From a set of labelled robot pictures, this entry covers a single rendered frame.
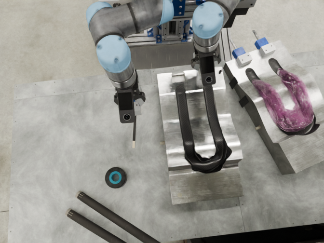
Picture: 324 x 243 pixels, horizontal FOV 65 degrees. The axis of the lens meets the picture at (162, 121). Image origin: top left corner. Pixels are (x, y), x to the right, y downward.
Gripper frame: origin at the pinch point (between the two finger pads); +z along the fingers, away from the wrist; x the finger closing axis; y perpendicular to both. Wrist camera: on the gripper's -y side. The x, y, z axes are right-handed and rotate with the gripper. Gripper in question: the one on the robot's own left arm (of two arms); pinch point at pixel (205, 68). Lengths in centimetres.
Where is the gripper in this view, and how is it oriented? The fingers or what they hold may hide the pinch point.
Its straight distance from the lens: 99.0
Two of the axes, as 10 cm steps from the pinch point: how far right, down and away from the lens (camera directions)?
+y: -1.2, -9.9, 1.2
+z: 1.4, 1.0, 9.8
